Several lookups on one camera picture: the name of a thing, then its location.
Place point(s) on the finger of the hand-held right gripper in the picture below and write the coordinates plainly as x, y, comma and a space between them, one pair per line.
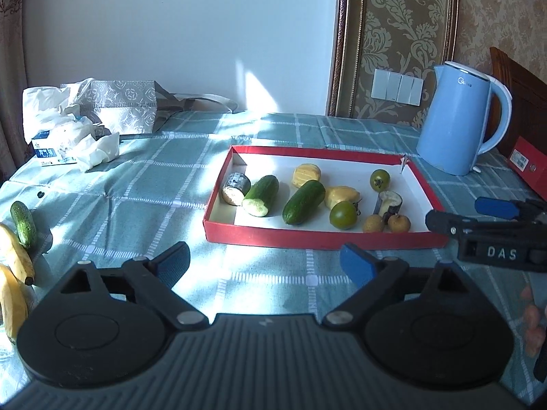
444, 222
495, 207

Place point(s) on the yellow banana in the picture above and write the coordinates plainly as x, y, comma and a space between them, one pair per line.
17, 256
10, 303

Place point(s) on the brown wooden chair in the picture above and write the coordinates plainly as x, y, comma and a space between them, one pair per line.
530, 94

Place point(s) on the white plastic bag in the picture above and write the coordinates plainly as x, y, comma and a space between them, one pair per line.
42, 102

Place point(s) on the crumpled white tissue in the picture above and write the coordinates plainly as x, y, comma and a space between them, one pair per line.
100, 149

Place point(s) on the person's right hand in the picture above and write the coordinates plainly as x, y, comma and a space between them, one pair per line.
532, 319

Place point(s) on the white light switch panel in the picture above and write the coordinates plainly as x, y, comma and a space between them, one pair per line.
397, 86

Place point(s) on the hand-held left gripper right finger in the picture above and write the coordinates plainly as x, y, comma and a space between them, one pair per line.
359, 264

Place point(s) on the brown patterned curtain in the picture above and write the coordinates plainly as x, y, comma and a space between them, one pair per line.
10, 72

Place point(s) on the dark green tomato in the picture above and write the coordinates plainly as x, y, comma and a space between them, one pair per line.
343, 214

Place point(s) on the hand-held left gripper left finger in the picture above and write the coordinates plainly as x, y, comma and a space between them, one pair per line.
173, 264

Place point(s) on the cut cucumber half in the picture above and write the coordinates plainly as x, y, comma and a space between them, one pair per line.
263, 192
304, 202

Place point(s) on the yellow-green tomato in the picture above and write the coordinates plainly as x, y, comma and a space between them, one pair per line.
379, 179

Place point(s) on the blue electric kettle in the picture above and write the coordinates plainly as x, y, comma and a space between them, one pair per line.
453, 124

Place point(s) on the silver patterned gift bag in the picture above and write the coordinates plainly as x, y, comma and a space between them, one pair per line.
124, 106

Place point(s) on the teal checked tablecloth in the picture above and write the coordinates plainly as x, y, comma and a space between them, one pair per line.
149, 188

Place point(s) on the small whole cucumber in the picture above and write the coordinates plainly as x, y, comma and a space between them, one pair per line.
23, 224

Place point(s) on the blue and white tissue pack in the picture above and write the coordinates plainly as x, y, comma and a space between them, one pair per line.
45, 152

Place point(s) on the red carton with label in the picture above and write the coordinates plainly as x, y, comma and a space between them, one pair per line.
534, 175

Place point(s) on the brown longan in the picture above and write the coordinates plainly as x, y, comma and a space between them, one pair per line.
398, 223
374, 224

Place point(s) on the yellow vegetable chunk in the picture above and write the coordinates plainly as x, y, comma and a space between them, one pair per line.
339, 195
306, 174

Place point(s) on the cut eggplant piece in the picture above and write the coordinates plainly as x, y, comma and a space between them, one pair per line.
235, 188
389, 200

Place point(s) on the shallow red cardboard box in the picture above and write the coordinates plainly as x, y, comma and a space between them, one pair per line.
299, 237

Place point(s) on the ornate framed wall panel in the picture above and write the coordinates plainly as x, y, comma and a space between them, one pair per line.
346, 51

